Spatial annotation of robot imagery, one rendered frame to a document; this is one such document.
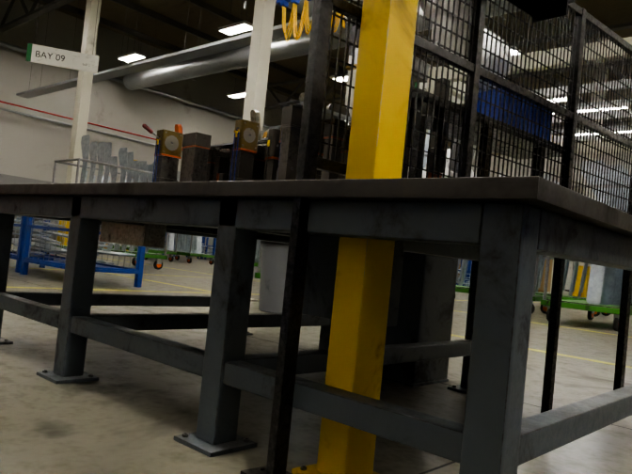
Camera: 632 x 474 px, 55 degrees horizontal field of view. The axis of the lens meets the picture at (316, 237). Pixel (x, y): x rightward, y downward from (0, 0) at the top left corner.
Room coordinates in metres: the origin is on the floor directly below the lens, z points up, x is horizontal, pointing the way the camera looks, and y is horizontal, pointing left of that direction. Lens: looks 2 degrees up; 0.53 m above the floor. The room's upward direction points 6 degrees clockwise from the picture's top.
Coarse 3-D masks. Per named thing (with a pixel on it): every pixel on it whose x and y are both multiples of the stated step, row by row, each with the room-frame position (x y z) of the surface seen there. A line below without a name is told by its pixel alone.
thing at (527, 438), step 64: (0, 256) 2.72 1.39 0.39; (320, 256) 1.73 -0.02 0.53; (448, 256) 2.42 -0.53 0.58; (512, 256) 1.09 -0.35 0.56; (576, 256) 1.29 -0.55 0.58; (0, 320) 2.74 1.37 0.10; (64, 320) 2.19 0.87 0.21; (128, 320) 2.36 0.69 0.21; (192, 320) 2.58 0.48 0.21; (256, 320) 2.85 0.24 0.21; (320, 320) 3.19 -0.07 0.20; (512, 320) 1.08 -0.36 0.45; (256, 384) 1.52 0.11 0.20; (320, 384) 1.44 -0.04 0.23; (512, 384) 1.09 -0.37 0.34; (192, 448) 1.59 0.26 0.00; (448, 448) 1.16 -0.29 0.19; (512, 448) 1.11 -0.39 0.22
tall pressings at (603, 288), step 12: (588, 168) 7.90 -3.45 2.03; (600, 168) 7.80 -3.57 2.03; (624, 168) 8.74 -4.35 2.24; (588, 180) 7.88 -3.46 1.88; (612, 192) 7.95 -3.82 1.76; (624, 204) 8.25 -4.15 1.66; (600, 276) 7.61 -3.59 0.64; (612, 276) 7.80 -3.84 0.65; (588, 288) 7.68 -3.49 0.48; (600, 288) 7.59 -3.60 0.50; (612, 288) 7.78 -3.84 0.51; (588, 300) 7.66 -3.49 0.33; (600, 300) 7.57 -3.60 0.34; (612, 300) 8.04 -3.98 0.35
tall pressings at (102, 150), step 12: (84, 144) 10.71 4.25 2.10; (96, 144) 10.72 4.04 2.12; (108, 144) 11.06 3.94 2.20; (84, 156) 10.63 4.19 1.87; (96, 156) 10.63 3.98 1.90; (108, 156) 10.98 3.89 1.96; (120, 156) 11.28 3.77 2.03; (132, 156) 11.31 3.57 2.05; (84, 168) 10.55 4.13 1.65; (108, 168) 10.89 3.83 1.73; (120, 168) 11.21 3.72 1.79; (144, 168) 11.52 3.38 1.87; (84, 180) 10.47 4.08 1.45; (108, 180) 10.85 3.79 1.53; (120, 180) 11.14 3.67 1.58; (144, 180) 11.45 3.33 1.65
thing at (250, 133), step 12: (240, 120) 2.42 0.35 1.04; (240, 132) 2.42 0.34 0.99; (252, 132) 2.44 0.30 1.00; (240, 144) 2.41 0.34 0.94; (252, 144) 2.45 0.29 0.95; (240, 156) 2.42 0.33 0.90; (252, 156) 2.46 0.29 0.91; (240, 168) 2.43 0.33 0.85; (252, 168) 2.46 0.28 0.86; (240, 180) 2.43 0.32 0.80
